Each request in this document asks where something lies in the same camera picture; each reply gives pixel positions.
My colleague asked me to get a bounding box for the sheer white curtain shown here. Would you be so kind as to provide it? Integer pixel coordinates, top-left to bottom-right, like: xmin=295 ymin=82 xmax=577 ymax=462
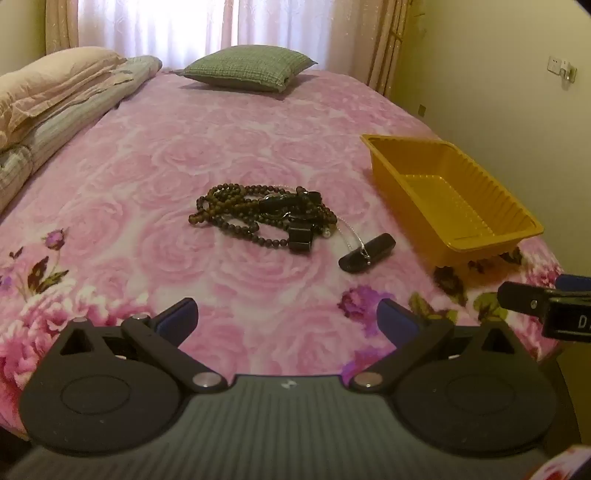
xmin=78 ymin=0 xmax=370 ymax=75

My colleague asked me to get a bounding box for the black stone bracelet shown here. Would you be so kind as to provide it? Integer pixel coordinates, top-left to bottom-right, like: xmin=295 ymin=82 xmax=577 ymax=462
xmin=257 ymin=186 xmax=324 ymax=219

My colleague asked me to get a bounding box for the folded striped quilt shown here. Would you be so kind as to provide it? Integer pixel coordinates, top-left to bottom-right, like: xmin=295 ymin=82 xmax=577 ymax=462
xmin=0 ymin=55 xmax=164 ymax=214

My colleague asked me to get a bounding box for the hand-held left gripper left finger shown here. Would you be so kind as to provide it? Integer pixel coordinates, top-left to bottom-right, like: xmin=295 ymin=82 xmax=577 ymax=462
xmin=58 ymin=298 xmax=229 ymax=393

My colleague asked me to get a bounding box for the pink pillow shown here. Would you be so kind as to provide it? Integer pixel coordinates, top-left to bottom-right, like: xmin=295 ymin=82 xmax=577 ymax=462
xmin=0 ymin=46 xmax=128 ymax=151

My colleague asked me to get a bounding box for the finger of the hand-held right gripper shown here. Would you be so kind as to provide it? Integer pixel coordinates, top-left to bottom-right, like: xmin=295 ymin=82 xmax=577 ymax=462
xmin=555 ymin=274 xmax=591 ymax=292
xmin=498 ymin=281 xmax=556 ymax=320

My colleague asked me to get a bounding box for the beige drape beside coat rack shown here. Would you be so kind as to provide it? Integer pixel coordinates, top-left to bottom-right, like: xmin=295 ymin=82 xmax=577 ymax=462
xmin=360 ymin=0 xmax=409 ymax=99

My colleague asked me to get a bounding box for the black square bead bracelet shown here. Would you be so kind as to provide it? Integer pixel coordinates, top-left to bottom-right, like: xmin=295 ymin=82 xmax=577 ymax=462
xmin=287 ymin=224 xmax=316 ymax=254

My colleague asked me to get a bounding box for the green checked pillow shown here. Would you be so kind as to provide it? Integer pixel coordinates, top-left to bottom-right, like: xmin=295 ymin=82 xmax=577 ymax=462
xmin=182 ymin=45 xmax=319 ymax=93

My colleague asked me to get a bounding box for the black pendant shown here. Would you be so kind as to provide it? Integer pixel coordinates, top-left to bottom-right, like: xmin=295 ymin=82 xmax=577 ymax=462
xmin=330 ymin=222 xmax=399 ymax=274

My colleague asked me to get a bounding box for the long brown bead necklace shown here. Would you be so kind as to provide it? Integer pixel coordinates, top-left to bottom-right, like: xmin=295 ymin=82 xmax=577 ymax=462
xmin=188 ymin=183 xmax=339 ymax=250

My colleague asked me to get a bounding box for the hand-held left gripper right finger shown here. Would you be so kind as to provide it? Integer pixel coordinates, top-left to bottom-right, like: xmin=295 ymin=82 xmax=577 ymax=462
xmin=342 ymin=299 xmax=520 ymax=393

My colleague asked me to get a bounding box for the yellow plastic tray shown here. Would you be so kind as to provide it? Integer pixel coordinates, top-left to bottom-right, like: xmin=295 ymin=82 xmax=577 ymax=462
xmin=360 ymin=134 xmax=546 ymax=268

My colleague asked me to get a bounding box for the beige drape beside pillows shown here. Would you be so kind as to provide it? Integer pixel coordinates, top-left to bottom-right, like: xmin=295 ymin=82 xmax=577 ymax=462
xmin=44 ymin=0 xmax=82 ymax=57

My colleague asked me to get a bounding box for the red white printed cloth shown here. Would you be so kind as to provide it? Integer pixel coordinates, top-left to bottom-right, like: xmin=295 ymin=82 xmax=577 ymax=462
xmin=530 ymin=444 xmax=591 ymax=480

